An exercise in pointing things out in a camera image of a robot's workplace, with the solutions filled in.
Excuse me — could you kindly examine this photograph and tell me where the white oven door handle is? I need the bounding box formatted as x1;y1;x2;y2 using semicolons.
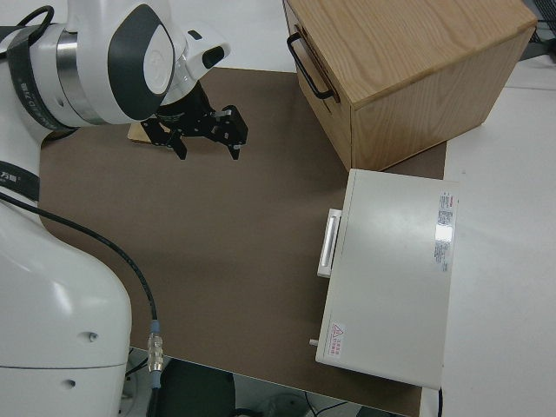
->
316;208;345;279

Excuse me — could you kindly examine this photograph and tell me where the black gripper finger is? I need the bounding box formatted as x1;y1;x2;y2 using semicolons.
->
139;118;189;162
209;104;249;162

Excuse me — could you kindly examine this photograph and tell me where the dark background equipment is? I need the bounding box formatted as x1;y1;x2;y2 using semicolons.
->
523;0;556;67

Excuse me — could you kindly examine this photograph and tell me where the black rounded floor object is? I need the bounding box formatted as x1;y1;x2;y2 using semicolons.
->
157;359;236;417

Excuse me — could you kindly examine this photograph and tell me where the light wooden drawer cabinet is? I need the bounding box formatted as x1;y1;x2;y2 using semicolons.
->
281;0;539;173

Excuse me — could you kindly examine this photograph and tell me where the white toaster oven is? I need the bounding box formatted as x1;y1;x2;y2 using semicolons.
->
308;168;461;390

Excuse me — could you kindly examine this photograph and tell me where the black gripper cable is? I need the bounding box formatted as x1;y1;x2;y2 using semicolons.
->
0;7;50;51

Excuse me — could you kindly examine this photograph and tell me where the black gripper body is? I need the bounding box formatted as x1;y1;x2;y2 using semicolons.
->
156;85;221;140

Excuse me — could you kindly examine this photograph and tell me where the black strap with white print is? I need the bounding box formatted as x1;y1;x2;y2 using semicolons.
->
0;159;42;203
4;25;60;131

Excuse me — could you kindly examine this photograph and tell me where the black cabinet drawer handle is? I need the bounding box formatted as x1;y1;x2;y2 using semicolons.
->
286;33;336;101

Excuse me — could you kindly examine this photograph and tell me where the wooden mug tree stand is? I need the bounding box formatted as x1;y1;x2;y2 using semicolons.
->
126;122;152;145

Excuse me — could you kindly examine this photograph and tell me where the black cable with metal connector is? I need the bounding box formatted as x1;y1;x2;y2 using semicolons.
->
0;190;169;417

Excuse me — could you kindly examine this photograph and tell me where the brown table mat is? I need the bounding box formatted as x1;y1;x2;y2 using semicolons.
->
37;66;449;410

